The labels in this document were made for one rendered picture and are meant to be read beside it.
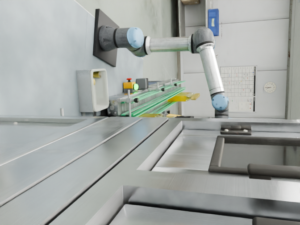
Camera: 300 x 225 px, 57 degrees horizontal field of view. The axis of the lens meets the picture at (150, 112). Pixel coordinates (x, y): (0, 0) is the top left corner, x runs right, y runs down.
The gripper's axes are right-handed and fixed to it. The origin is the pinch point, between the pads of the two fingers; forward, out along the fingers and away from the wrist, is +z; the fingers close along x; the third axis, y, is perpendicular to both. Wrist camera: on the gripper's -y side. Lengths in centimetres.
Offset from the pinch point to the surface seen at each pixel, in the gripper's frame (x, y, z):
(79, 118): 22, -93, 0
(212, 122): 22, -94, -33
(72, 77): 30, -30, 42
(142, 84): 19, 61, 36
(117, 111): 8.3, -6.8, 28.8
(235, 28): 115, 591, -33
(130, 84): 21, 34, 35
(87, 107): 13.4, -25.8, 36.9
